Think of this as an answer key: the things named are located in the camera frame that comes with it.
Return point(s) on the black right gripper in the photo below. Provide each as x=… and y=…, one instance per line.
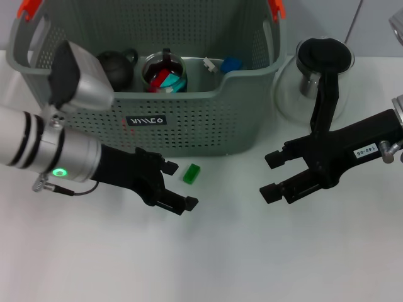
x=340, y=144

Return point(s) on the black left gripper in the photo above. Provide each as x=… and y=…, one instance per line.
x=132, y=171

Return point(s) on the bright green toy brick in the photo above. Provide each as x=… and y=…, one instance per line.
x=191, y=173

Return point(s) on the white toy brick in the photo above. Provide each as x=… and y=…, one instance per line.
x=169, y=91

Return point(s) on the teal square toy brick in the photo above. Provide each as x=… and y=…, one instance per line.
x=174, y=82

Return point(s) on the dark red arch brick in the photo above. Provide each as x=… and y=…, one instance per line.
x=159, y=80

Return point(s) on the glass teacup black sleeve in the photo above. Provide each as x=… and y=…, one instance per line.
x=179, y=67

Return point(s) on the blue square toy brick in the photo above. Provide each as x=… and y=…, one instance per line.
x=231, y=64

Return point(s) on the clear translucent toy brick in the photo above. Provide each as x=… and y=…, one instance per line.
x=209, y=64

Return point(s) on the grey perforated storage bin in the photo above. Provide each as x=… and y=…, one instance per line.
x=204, y=126

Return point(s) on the black clay teapot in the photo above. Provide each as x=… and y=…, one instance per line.
x=121, y=69

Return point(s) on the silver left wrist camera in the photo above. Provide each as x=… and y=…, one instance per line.
x=85, y=81

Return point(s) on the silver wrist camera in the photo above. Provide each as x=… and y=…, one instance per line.
x=85, y=81
x=397, y=28

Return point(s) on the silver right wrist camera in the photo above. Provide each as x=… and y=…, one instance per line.
x=397, y=28

